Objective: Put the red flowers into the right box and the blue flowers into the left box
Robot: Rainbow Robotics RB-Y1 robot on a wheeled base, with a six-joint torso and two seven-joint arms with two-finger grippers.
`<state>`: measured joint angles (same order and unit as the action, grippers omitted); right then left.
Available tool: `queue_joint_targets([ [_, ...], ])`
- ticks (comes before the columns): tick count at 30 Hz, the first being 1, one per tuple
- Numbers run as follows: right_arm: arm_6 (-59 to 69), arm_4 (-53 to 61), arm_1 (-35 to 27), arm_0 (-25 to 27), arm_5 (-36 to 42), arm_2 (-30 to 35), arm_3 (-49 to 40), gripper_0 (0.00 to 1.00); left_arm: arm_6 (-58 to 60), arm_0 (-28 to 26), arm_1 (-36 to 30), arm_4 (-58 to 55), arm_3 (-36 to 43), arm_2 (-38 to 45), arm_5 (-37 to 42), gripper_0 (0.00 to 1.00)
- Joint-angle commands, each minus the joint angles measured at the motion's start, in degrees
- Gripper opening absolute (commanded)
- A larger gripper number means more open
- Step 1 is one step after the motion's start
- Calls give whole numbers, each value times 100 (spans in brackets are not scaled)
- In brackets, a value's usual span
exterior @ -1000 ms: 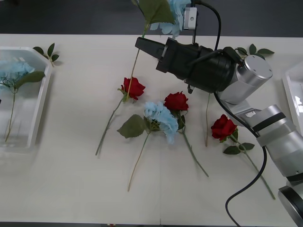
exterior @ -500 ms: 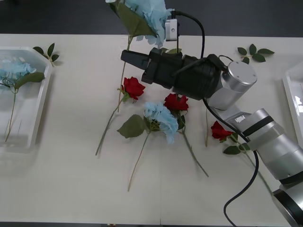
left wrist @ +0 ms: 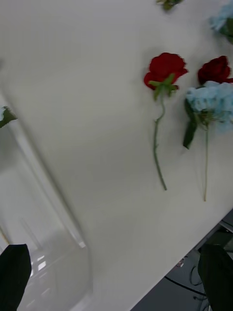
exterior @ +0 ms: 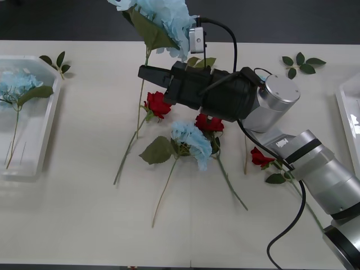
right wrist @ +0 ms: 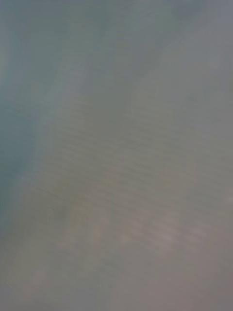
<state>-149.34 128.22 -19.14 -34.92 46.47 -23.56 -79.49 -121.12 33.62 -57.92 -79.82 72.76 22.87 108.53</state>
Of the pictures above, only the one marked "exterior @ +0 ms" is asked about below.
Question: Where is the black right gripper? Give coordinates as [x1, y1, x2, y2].
[138, 61, 215, 111]

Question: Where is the red rose with green stem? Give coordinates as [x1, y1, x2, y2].
[113, 91, 173, 186]
[194, 113, 249, 212]
[250, 146, 326, 231]

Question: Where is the pale blue flower with stem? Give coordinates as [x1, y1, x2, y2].
[138, 120, 213, 228]
[0, 70, 54, 169]
[107, 0, 199, 140]

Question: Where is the loose green leaf sprig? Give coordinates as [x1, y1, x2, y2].
[186, 56, 217, 70]
[38, 51, 71, 81]
[282, 52, 327, 80]

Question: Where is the shallow white box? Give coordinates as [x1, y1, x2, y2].
[336, 73, 360, 169]
[0, 55, 62, 182]

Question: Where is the thin brown loose twig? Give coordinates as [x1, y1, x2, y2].
[242, 134, 249, 176]

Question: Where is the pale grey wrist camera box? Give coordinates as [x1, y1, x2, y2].
[188, 25, 209, 55]

